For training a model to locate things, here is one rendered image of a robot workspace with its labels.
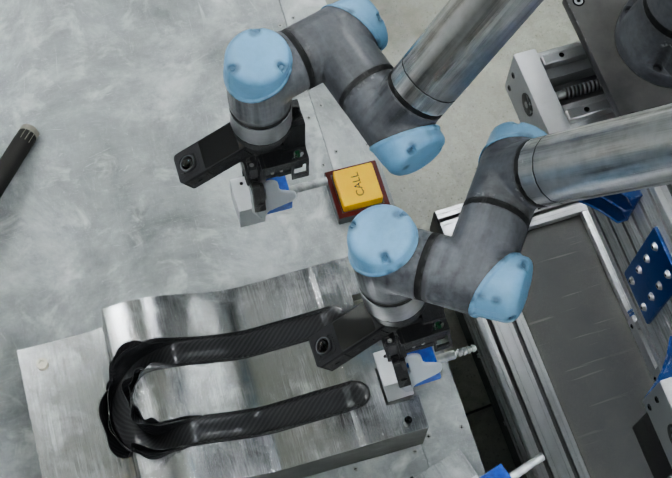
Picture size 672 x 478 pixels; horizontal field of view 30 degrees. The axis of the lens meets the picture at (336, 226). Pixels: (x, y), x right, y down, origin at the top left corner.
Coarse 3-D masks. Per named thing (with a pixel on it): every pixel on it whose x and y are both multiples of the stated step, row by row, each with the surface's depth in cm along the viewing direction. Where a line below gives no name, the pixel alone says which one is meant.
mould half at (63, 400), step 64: (128, 320) 164; (192, 320) 167; (256, 320) 170; (64, 384) 168; (192, 384) 162; (256, 384) 166; (320, 384) 166; (64, 448) 164; (192, 448) 158; (256, 448) 162; (320, 448) 163; (384, 448) 167
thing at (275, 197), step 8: (264, 184) 162; (272, 184) 162; (272, 192) 163; (280, 192) 164; (288, 192) 164; (272, 200) 165; (280, 200) 165; (288, 200) 166; (272, 208) 166; (264, 216) 167
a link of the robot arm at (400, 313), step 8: (368, 304) 141; (408, 304) 139; (416, 304) 141; (376, 312) 141; (384, 312) 140; (392, 312) 140; (400, 312) 140; (408, 312) 141; (416, 312) 142; (384, 320) 142; (392, 320) 142; (400, 320) 142
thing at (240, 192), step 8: (232, 184) 170; (240, 184) 170; (280, 184) 171; (296, 184) 172; (304, 184) 172; (312, 184) 172; (320, 184) 172; (232, 192) 171; (240, 192) 169; (248, 192) 169; (296, 192) 172; (240, 200) 169; (248, 200) 169; (240, 208) 168; (248, 208) 168; (280, 208) 172; (288, 208) 172; (240, 216) 169; (248, 216) 170; (256, 216) 171; (240, 224) 172; (248, 224) 173
